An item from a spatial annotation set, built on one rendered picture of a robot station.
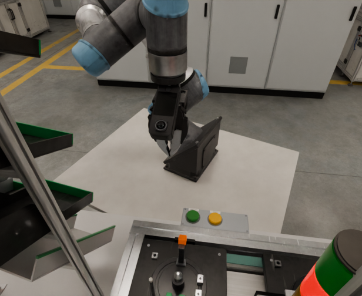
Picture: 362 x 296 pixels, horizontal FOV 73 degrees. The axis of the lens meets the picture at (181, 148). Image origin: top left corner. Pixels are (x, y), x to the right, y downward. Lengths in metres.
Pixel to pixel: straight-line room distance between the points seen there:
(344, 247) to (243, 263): 0.51
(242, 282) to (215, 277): 0.10
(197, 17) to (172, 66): 2.83
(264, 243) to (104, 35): 0.68
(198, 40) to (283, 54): 1.07
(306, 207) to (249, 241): 1.50
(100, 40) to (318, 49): 3.22
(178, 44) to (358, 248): 0.38
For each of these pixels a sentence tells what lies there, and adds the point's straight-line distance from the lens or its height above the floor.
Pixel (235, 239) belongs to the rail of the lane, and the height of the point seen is 0.95.
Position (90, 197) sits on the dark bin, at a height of 1.21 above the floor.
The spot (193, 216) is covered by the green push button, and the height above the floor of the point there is 0.97.
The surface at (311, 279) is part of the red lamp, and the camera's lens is 0.33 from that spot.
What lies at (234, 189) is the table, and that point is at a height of 0.86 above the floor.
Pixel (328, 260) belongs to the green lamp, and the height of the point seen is 1.40.
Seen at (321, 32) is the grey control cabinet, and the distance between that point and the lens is 3.53.
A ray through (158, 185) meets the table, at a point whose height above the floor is 0.86.
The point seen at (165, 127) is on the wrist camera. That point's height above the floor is 1.37.
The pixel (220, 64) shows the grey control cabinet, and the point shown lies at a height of 0.42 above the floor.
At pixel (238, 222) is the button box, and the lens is 0.82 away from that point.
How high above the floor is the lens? 1.63
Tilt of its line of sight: 40 degrees down
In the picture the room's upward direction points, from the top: straight up
